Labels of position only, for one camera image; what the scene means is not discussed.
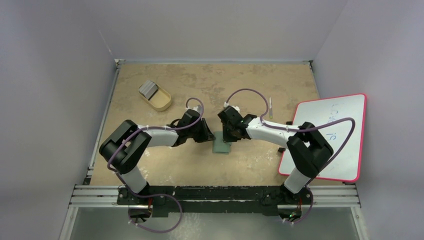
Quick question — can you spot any green card holder wallet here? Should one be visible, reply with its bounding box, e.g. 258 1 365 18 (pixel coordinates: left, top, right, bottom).
212 131 232 155

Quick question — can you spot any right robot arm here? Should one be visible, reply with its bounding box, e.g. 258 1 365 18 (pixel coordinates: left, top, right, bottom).
217 105 334 204

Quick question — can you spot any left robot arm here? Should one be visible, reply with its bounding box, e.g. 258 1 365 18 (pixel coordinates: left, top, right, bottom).
99 109 215 205

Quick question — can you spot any stack of cards in tray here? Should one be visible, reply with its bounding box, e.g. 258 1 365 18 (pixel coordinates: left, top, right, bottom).
138 80 159 101

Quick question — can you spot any white marker pen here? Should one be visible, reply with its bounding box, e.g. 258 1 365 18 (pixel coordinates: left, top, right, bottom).
268 97 273 120

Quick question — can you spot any beige oval tray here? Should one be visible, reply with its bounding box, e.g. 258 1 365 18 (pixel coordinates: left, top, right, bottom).
141 83 172 112

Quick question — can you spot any small black clip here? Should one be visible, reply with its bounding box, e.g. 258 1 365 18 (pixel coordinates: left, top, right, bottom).
277 147 286 153

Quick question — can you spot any pink framed whiteboard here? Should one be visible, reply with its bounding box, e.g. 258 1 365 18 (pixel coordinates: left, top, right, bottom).
278 93 367 183

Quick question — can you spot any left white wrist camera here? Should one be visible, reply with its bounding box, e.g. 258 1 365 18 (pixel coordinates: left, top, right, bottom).
185 104 204 115

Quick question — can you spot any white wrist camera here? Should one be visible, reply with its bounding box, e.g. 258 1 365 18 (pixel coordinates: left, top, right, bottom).
185 104 204 115
223 102 240 113

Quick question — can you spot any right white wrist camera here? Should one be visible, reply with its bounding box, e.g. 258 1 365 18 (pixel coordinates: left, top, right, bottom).
223 102 240 113

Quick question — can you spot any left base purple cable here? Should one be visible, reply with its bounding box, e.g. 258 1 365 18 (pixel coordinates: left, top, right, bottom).
127 194 184 235

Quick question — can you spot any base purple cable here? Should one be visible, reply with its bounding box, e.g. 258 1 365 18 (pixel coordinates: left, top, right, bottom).
281 187 316 226
127 194 184 235

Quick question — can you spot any black base frame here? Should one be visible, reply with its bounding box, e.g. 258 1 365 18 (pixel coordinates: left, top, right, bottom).
117 185 314 222

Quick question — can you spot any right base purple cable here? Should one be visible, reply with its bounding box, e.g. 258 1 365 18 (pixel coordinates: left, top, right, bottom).
281 187 316 226

